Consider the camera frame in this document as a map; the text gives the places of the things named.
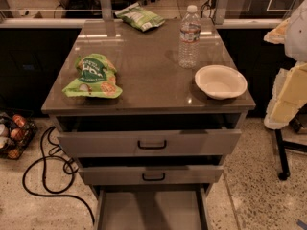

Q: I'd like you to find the bottom grey drawer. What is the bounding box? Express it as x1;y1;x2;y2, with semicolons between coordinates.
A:
93;188;212;230

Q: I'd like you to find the green chip bag at back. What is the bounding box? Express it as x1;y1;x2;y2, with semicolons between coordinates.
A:
115;3;165;32

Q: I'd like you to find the grey metal post left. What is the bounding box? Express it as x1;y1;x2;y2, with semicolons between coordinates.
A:
100;0;113;21

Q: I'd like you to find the top grey drawer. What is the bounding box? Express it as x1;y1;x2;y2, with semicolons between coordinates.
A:
59;129;241;157

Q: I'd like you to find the middle grey drawer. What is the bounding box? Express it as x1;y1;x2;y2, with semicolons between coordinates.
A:
79;165;223;186

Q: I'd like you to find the green rice chip bag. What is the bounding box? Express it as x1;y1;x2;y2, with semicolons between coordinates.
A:
62;53;123;99

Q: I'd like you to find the grey metal post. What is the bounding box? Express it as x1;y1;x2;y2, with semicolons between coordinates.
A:
214;0;229;25
100;0;113;21

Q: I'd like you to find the clear plastic water bottle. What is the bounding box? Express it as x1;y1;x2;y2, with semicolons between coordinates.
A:
178;5;201;69

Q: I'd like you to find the grey drawer cabinet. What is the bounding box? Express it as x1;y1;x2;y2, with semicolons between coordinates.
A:
40;18;257;230

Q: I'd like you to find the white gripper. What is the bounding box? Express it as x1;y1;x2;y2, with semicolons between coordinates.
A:
264;0;307;129

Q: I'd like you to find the grey metal post right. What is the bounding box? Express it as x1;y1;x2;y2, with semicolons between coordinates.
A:
214;0;229;25

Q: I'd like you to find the black stand leg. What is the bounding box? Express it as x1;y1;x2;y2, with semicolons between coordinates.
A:
274;129;307;181

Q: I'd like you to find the white paper bowl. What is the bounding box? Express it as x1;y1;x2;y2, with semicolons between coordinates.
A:
195;65;248;100

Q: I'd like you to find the grey drawer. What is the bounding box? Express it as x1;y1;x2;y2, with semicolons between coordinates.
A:
79;165;223;186
59;129;241;157
93;188;212;230

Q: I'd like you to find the black floor cable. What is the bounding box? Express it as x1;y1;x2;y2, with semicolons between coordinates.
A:
21;126;96;225

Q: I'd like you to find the black wire basket with items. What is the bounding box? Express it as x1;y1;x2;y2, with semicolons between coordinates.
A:
0;109;37;160

